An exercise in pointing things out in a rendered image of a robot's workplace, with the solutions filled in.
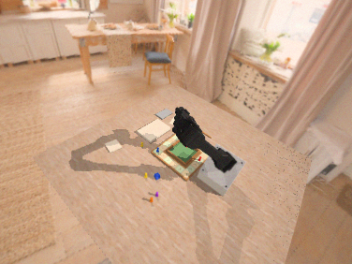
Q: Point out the blue die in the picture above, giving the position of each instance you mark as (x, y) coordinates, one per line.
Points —
(157, 176)

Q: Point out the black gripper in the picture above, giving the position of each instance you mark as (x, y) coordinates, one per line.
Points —
(174, 130)

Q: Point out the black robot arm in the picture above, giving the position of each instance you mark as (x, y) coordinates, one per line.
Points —
(194, 139)

